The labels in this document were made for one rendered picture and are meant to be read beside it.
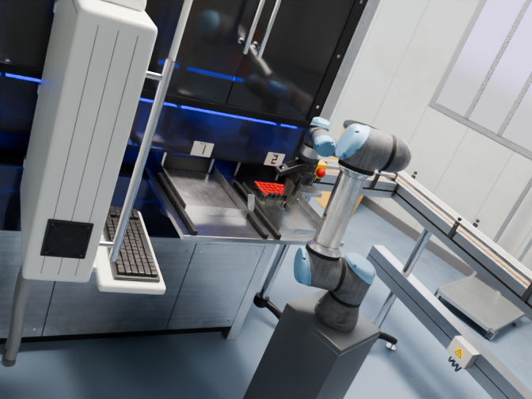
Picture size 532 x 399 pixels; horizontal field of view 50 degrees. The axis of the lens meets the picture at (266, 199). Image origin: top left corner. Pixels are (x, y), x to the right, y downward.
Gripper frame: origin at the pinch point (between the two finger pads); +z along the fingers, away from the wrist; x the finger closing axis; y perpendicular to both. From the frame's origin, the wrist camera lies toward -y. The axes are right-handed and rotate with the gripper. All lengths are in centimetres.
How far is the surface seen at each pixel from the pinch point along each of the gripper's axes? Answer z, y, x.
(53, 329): 81, -73, 17
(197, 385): 93, -12, -9
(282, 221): 5.2, -4.4, -9.3
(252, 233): 5.3, -23.1, -19.5
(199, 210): 3.5, -40.8, -8.8
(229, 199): 5.1, -21.8, 4.6
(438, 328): 45, 92, -31
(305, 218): 5.2, 9.1, -5.4
